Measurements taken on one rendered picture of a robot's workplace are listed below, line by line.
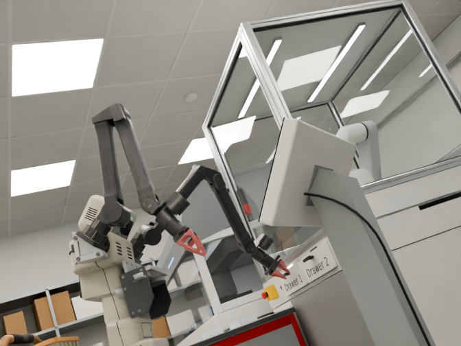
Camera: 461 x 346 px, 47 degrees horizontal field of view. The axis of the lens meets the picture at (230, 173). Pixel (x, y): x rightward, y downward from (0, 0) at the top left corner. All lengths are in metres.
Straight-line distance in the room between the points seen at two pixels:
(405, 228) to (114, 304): 1.21
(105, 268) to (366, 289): 0.97
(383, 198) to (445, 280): 0.41
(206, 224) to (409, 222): 1.53
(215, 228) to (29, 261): 3.61
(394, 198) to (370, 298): 0.83
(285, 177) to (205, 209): 2.02
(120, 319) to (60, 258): 4.73
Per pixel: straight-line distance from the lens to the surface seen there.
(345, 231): 1.62
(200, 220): 3.47
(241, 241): 2.50
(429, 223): 2.40
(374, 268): 1.60
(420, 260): 2.33
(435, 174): 2.52
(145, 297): 1.95
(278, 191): 1.51
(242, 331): 2.64
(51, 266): 6.70
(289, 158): 1.51
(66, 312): 6.12
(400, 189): 2.39
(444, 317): 2.32
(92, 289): 2.07
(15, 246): 6.77
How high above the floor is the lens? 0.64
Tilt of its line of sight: 18 degrees up
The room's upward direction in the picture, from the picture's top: 21 degrees counter-clockwise
